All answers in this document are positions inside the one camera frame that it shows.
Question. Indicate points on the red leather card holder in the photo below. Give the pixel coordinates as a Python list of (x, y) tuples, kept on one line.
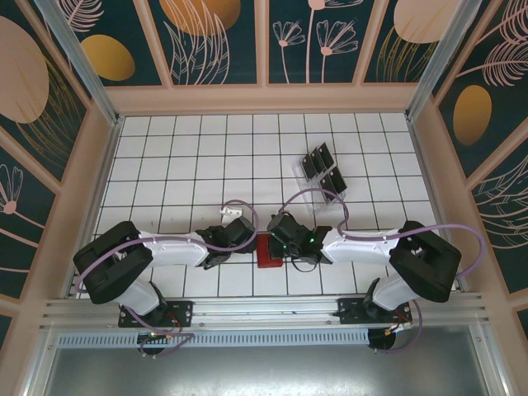
[(263, 251)]

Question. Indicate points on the tray of black parts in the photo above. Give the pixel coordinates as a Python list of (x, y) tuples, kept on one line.
[(305, 185)]

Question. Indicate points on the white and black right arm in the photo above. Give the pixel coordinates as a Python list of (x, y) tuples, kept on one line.
[(359, 249)]

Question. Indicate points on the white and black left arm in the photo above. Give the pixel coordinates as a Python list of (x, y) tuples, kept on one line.
[(177, 251)]

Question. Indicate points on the black VIP credit card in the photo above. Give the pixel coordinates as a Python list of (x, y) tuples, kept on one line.
[(317, 158), (325, 152), (339, 177), (329, 183), (308, 165)]

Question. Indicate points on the grey metal sheet shelf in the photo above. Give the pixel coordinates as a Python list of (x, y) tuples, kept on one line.
[(264, 371)]

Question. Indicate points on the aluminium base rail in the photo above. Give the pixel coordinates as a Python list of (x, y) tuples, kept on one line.
[(264, 307)]

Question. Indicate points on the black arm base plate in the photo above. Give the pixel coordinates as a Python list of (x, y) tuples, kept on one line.
[(348, 309), (183, 311)]

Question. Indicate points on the aluminium table edge rail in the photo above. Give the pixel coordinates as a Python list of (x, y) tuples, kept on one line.
[(106, 165), (430, 185)]

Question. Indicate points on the aluminium frame post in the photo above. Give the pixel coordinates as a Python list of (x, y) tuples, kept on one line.
[(78, 53), (449, 49)]

